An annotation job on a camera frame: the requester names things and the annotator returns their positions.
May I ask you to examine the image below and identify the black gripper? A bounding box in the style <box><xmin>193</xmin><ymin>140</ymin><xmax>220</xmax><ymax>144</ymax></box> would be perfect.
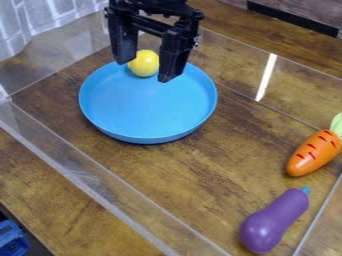
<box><xmin>106</xmin><ymin>0</ymin><xmax>205</xmax><ymax>83</ymax></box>

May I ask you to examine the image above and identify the yellow toy lemon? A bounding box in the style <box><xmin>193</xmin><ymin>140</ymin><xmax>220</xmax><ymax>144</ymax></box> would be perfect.
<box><xmin>129</xmin><ymin>50</ymin><xmax>160</xmax><ymax>77</ymax></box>

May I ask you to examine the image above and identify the blue round tray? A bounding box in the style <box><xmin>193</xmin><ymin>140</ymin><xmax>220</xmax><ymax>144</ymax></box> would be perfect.
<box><xmin>79</xmin><ymin>63</ymin><xmax>218</xmax><ymax>144</ymax></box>

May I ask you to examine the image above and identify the white sheer curtain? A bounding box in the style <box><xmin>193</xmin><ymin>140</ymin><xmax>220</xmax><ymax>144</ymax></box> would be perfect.
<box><xmin>0</xmin><ymin>0</ymin><xmax>109</xmax><ymax>61</ymax></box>

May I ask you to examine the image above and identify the dark wooden furniture edge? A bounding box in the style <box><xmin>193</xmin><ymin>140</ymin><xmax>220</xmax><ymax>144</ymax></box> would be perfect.
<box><xmin>248</xmin><ymin>0</ymin><xmax>340</xmax><ymax>38</ymax></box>

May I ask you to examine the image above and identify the orange toy carrot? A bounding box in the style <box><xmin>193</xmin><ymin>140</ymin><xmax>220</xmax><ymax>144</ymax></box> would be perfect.
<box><xmin>285</xmin><ymin>112</ymin><xmax>342</xmax><ymax>178</ymax></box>

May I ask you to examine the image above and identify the purple toy eggplant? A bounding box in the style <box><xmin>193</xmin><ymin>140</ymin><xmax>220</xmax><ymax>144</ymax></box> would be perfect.
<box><xmin>241</xmin><ymin>186</ymin><xmax>312</xmax><ymax>254</ymax></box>

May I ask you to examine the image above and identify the blue plastic object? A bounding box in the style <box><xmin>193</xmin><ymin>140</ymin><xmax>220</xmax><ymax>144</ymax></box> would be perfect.
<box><xmin>0</xmin><ymin>220</ymin><xmax>31</xmax><ymax>256</ymax></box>

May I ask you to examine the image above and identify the clear acrylic enclosure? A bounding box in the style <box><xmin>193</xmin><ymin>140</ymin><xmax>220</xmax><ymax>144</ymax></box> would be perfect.
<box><xmin>0</xmin><ymin>6</ymin><xmax>342</xmax><ymax>256</ymax></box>

